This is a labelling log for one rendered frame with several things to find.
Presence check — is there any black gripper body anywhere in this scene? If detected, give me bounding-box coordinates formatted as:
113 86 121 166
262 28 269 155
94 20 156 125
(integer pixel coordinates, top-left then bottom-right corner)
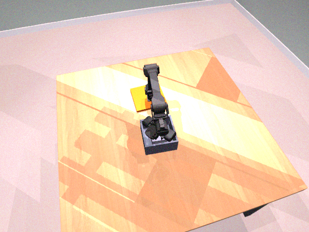
142 116 176 142

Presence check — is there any white square plate with hole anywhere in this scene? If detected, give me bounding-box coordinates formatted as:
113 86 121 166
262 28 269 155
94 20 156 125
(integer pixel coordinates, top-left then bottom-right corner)
151 136 167 144

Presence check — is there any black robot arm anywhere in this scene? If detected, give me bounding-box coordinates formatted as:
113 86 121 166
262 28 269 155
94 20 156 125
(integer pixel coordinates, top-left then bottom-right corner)
143 63 169 140

